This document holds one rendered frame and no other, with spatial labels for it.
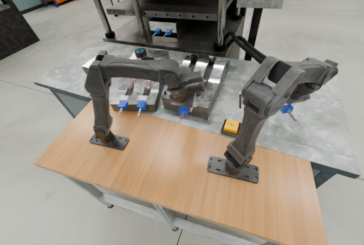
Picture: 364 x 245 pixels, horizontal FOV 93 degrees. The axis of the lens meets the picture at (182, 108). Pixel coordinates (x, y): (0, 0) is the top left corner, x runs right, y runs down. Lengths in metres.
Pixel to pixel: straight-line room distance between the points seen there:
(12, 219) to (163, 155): 1.59
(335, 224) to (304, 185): 0.96
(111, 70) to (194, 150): 0.48
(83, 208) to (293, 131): 1.62
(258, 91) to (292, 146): 0.49
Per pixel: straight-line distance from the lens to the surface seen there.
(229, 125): 0.85
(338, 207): 1.84
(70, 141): 1.07
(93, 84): 0.62
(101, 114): 0.76
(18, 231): 2.07
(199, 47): 1.57
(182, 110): 0.76
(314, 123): 1.04
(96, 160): 0.92
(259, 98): 0.47
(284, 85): 0.46
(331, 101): 1.21
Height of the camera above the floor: 1.50
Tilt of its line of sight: 46 degrees down
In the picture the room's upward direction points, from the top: 7 degrees counter-clockwise
